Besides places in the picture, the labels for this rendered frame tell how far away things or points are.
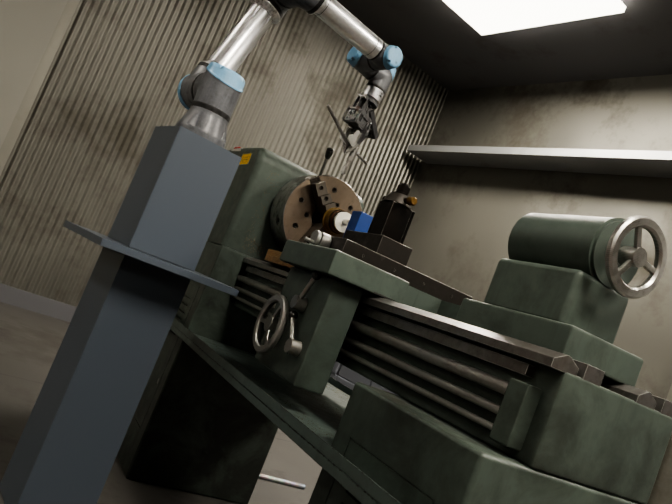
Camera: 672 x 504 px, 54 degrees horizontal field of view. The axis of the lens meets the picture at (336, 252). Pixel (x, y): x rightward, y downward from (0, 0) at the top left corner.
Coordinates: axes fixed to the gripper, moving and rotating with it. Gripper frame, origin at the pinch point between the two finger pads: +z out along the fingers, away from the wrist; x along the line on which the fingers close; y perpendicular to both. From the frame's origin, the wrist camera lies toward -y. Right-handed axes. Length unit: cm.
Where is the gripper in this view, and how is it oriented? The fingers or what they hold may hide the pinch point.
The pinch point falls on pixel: (347, 151)
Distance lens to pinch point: 238.2
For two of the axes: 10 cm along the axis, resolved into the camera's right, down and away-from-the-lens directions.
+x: 7.4, 2.9, -6.0
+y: -4.9, -3.8, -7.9
